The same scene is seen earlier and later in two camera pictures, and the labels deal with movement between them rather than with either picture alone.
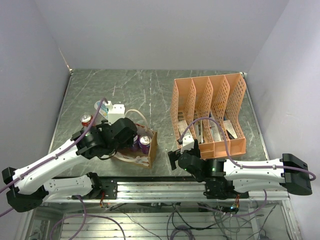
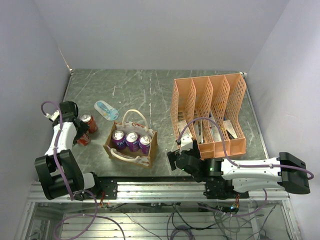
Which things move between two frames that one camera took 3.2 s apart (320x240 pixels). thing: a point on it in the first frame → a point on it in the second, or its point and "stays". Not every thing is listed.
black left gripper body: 128,143 → 83,128
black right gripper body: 191,152 stays
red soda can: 85,119 stays
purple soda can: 144,141 stays
